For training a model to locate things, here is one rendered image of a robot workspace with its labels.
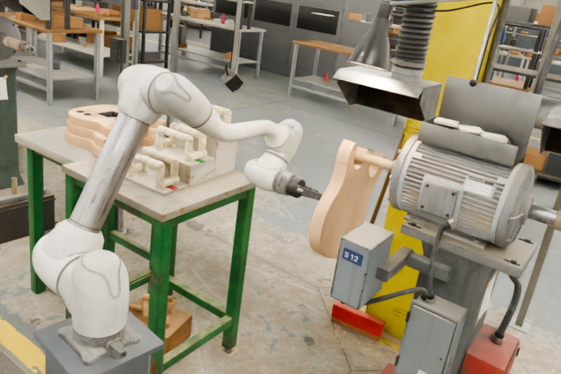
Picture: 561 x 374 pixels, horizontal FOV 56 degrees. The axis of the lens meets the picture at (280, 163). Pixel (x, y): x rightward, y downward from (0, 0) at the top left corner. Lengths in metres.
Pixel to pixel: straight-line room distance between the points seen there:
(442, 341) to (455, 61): 1.36
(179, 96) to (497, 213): 0.95
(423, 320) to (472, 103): 0.67
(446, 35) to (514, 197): 1.20
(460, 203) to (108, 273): 1.01
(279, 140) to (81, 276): 0.85
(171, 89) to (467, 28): 1.48
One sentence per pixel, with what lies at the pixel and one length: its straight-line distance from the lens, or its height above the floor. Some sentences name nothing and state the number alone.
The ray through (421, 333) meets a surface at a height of 0.84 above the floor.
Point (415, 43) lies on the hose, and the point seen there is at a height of 1.65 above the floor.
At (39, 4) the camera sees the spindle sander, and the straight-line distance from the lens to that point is 3.27.
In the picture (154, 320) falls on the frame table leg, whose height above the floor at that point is 0.46.
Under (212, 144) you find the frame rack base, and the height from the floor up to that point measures 1.08.
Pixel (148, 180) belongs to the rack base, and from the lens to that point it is 2.21.
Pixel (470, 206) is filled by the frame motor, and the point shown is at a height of 1.25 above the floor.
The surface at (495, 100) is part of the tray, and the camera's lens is 1.71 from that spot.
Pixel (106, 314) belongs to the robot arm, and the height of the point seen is 0.84.
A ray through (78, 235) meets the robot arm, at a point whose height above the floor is 0.98.
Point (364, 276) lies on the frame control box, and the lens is 1.52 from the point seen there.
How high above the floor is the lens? 1.78
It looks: 19 degrees down
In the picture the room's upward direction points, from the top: 8 degrees clockwise
